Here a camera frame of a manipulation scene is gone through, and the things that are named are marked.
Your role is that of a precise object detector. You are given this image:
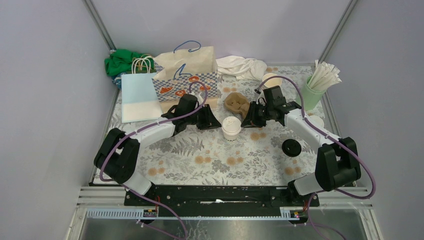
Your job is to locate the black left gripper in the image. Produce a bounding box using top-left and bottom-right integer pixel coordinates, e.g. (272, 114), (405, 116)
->
(185, 103), (222, 130)

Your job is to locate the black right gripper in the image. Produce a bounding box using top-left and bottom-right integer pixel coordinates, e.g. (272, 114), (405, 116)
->
(240, 101), (274, 129)

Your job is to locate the white paper coffee cup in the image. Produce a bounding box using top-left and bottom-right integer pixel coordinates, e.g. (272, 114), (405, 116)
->
(221, 126), (242, 141)

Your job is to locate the blue checkered paper bag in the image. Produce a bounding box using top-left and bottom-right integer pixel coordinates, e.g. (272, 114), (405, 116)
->
(152, 41), (221, 112)

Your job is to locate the white coffee lid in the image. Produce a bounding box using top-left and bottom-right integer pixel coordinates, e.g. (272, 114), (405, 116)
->
(222, 116), (241, 128)

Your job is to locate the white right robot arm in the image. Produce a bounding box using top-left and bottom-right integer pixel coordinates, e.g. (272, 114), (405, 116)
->
(241, 86), (362, 206)

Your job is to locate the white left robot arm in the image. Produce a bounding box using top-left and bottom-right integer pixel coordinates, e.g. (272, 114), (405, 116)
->
(93, 93), (222, 206)

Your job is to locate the black coffee lid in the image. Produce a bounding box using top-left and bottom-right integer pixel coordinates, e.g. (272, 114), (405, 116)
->
(281, 139), (302, 158)

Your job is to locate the floral tablecloth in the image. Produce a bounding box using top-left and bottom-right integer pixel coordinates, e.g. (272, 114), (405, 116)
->
(105, 65), (345, 186)

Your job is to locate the stack of brown cup carriers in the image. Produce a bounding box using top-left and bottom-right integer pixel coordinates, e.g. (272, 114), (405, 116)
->
(224, 92), (250, 119)

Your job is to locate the stack of black paper cups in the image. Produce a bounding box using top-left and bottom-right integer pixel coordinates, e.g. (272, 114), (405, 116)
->
(261, 73), (283, 90)

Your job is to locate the white cloth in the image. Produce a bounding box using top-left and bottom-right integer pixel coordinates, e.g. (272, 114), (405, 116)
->
(216, 55), (268, 81)

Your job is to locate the green straw holder cup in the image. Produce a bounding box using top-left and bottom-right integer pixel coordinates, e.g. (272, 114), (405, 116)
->
(300, 76), (326, 111)

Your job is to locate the stack of white lids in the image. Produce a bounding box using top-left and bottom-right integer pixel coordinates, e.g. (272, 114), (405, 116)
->
(308, 114), (325, 129)

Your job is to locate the light blue paper bag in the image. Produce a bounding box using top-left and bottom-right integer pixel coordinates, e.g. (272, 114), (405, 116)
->
(121, 55), (162, 123)

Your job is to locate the bundle of white wrapped straws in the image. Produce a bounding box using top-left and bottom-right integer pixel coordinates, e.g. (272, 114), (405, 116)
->
(306, 59), (342, 92)

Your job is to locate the green cloth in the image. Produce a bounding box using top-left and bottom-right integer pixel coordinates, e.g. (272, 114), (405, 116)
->
(104, 49), (156, 77)

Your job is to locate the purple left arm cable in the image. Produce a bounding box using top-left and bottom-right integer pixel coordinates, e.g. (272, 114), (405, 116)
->
(99, 81), (209, 240)

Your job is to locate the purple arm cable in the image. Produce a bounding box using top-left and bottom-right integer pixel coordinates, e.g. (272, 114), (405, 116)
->
(256, 75), (378, 240)
(99, 81), (209, 240)

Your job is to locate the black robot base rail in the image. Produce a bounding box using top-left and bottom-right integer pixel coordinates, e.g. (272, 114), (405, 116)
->
(124, 184), (320, 218)

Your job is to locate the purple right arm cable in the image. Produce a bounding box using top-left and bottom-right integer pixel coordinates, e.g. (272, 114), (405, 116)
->
(256, 75), (378, 240)

